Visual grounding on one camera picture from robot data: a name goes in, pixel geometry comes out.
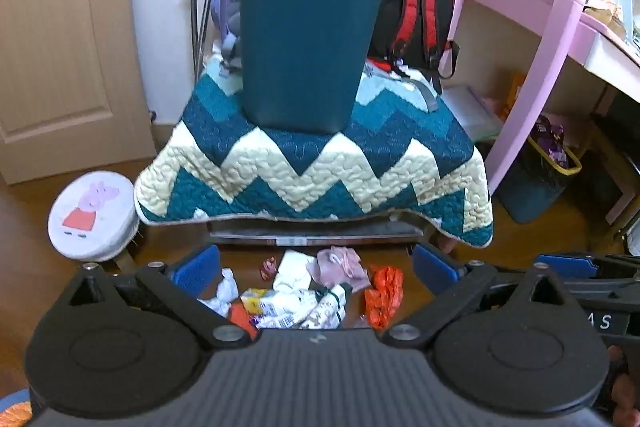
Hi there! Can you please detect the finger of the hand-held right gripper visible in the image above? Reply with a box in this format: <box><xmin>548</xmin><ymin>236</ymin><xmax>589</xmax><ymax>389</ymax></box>
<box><xmin>532</xmin><ymin>252</ymin><xmax>640</xmax><ymax>294</ymax></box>

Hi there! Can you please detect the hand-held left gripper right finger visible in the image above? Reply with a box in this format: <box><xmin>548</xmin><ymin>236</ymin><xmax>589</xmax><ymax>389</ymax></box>
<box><xmin>381</xmin><ymin>244</ymin><xmax>568</xmax><ymax>351</ymax></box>

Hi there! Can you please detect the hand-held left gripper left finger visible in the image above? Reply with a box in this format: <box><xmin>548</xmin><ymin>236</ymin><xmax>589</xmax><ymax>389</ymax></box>
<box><xmin>69</xmin><ymin>245</ymin><xmax>252</xmax><ymax>351</ymax></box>

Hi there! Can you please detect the orange red wrapper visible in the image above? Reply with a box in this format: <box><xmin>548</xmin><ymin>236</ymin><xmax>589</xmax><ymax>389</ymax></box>
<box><xmin>363</xmin><ymin>265</ymin><xmax>405</xmax><ymax>331</ymax></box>

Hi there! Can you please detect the orange packet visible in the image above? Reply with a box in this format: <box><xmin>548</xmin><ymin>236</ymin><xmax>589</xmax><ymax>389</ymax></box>
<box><xmin>229</xmin><ymin>303</ymin><xmax>257</xmax><ymax>332</ymax></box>

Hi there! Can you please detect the yellow snack packet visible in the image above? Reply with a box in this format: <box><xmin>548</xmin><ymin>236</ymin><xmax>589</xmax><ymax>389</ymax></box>
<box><xmin>240</xmin><ymin>288</ymin><xmax>277</xmax><ymax>316</ymax></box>

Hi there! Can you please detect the purple white packet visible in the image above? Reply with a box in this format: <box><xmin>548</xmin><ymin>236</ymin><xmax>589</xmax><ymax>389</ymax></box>
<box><xmin>251</xmin><ymin>298</ymin><xmax>302</xmax><ymax>331</ymax></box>

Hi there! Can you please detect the pink cloth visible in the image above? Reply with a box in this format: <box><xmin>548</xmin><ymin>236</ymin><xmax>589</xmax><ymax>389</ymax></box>
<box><xmin>305</xmin><ymin>245</ymin><xmax>371</xmax><ymax>294</ymax></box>

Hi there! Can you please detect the white patterned packet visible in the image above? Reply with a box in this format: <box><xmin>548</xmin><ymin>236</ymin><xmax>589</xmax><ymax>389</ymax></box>
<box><xmin>294</xmin><ymin>283</ymin><xmax>354</xmax><ymax>331</ymax></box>

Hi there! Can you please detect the dark teal trash bin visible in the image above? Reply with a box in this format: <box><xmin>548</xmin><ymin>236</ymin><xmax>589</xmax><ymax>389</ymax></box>
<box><xmin>239</xmin><ymin>0</ymin><xmax>389</xmax><ymax>136</ymax></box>

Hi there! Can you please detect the person's right hand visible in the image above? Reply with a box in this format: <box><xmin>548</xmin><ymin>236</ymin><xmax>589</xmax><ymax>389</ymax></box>
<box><xmin>606</xmin><ymin>347</ymin><xmax>640</xmax><ymax>427</ymax></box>

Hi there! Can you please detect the teal bin with yellow bag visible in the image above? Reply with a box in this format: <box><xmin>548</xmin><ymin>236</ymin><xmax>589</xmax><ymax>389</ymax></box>
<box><xmin>499</xmin><ymin>116</ymin><xmax>584</xmax><ymax>226</ymax></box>

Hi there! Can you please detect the zigzag teal cream quilt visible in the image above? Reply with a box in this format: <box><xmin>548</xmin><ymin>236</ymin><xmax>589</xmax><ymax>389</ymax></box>
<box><xmin>134</xmin><ymin>49</ymin><xmax>495</xmax><ymax>251</ymax></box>

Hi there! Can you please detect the low table under quilt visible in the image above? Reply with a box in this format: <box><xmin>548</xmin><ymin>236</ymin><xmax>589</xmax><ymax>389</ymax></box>
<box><xmin>207</xmin><ymin>216</ymin><xmax>427</xmax><ymax>250</ymax></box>

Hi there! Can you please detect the round stool with pig print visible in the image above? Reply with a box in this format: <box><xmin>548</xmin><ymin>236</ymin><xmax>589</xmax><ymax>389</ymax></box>
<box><xmin>47</xmin><ymin>170</ymin><xmax>142</xmax><ymax>264</ymax></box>

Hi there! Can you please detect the purple snack bag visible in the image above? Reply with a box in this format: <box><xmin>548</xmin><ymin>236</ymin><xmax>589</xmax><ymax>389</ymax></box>
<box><xmin>529</xmin><ymin>114</ymin><xmax>572</xmax><ymax>168</ymax></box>

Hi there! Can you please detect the clear plastic folder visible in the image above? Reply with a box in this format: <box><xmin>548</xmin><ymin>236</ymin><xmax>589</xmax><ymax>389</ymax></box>
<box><xmin>442</xmin><ymin>84</ymin><xmax>506</xmax><ymax>144</ymax></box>

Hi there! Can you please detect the pink desk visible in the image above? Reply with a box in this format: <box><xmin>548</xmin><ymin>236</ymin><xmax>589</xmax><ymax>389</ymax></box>
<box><xmin>446</xmin><ymin>0</ymin><xmax>640</xmax><ymax>228</ymax></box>

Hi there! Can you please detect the orange patterned mat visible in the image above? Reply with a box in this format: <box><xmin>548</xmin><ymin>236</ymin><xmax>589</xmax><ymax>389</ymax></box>
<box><xmin>0</xmin><ymin>387</ymin><xmax>36</xmax><ymax>427</ymax></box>

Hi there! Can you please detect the wooden door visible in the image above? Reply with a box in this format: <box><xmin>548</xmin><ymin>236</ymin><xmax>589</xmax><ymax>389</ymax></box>
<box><xmin>0</xmin><ymin>0</ymin><xmax>159</xmax><ymax>186</ymax></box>

